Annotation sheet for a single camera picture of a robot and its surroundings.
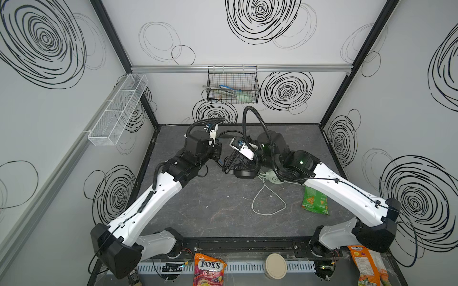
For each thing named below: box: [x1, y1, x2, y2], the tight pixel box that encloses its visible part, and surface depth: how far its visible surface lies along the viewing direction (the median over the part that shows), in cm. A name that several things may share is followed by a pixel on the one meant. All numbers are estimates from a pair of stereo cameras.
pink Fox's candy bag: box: [193, 253, 228, 286], surface depth 67 cm
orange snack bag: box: [347, 244, 392, 286], surface depth 67 cm
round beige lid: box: [264, 252, 287, 280], surface depth 66 cm
